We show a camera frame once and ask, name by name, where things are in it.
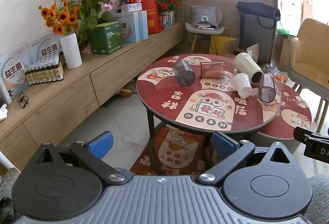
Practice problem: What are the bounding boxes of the large cream cup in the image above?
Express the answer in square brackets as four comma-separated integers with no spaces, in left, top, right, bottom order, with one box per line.
[233,52,264,85]

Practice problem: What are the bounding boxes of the wooden sideboard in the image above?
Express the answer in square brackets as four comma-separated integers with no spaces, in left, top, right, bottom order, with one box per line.
[0,22,185,170]

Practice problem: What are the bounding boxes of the oranges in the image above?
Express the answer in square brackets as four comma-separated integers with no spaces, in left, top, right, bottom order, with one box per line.
[273,73,288,84]

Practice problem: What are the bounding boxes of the red rose bouquet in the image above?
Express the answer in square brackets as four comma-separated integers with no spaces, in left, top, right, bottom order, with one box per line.
[156,0,180,12]

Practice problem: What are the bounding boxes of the red tote bag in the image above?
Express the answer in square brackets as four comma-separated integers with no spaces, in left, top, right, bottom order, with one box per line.
[133,0,162,35]

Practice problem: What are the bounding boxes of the white tube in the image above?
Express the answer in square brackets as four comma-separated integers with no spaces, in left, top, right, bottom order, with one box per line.
[0,77,12,105]

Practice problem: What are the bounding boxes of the grey cushion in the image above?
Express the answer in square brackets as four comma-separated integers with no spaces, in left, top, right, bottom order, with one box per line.
[190,5,218,26]

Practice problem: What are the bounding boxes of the small round printed table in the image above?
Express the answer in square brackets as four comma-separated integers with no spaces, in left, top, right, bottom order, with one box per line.
[257,79,312,140]

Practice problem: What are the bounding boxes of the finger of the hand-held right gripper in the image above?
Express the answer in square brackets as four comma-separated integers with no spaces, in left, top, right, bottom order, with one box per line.
[293,126,329,143]

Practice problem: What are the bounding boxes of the green box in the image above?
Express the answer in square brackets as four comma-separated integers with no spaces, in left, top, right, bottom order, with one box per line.
[87,22,123,55]

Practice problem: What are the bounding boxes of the orange sunflower bouquet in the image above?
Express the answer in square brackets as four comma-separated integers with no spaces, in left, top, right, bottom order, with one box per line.
[38,0,81,36]

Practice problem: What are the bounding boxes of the tray of small brown bottles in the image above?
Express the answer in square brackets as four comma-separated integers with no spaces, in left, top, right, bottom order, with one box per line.
[24,51,65,86]

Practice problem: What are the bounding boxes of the white box with blue print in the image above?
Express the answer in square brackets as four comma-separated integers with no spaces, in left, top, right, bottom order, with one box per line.
[26,32,63,65]
[0,44,30,98]

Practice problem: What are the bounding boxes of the brown transparent cup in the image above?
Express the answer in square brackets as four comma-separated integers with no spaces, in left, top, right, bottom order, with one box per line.
[200,61,224,80]

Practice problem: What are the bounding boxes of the white chair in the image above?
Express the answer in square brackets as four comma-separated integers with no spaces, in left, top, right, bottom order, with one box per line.
[185,5,225,52]

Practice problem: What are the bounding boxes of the green plastic bag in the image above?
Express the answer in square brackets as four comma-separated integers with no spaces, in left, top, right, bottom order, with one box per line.
[276,21,291,37]

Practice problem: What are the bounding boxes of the grey ribbed suitcase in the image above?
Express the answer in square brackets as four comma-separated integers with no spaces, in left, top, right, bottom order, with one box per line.
[239,13,277,64]

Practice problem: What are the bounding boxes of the small white box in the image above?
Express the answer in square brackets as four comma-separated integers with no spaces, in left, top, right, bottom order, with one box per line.
[121,3,142,13]

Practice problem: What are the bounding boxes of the black bag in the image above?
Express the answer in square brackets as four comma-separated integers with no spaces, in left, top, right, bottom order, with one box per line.
[236,1,281,21]

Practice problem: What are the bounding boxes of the striped flower pot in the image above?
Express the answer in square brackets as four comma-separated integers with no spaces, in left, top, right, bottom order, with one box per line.
[160,14,175,31]

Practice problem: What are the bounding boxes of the black eyeglasses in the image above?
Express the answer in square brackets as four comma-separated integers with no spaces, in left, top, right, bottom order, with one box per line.
[17,93,29,109]

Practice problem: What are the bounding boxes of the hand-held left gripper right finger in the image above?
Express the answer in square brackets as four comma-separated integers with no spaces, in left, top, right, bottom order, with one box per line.
[197,131,293,186]

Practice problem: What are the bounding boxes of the small white cup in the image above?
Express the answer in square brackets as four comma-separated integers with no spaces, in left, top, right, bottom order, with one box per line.
[233,73,252,97]

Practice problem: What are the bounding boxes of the yellow armchair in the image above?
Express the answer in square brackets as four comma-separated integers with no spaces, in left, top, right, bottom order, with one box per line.
[287,18,329,134]

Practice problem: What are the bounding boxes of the white ribbed vase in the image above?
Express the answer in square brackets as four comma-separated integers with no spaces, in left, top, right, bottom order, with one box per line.
[60,33,83,69]

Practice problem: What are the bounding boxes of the cardboard box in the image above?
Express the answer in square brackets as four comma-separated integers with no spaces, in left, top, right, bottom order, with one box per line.
[278,35,295,73]

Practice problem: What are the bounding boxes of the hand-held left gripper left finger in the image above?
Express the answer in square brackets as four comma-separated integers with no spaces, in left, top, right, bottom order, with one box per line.
[33,131,128,186]

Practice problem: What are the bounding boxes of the light blue box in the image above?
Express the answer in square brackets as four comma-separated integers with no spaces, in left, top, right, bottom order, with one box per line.
[111,12,141,43]

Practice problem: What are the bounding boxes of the large round printed table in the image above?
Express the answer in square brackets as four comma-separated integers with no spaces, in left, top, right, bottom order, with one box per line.
[136,54,282,175]

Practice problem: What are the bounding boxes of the grey transparent cup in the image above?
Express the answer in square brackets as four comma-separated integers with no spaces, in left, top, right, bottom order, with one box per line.
[172,59,196,86]
[257,73,277,103]

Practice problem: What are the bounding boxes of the yellow paper bag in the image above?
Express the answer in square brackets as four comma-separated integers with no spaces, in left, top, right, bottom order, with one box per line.
[209,29,241,56]

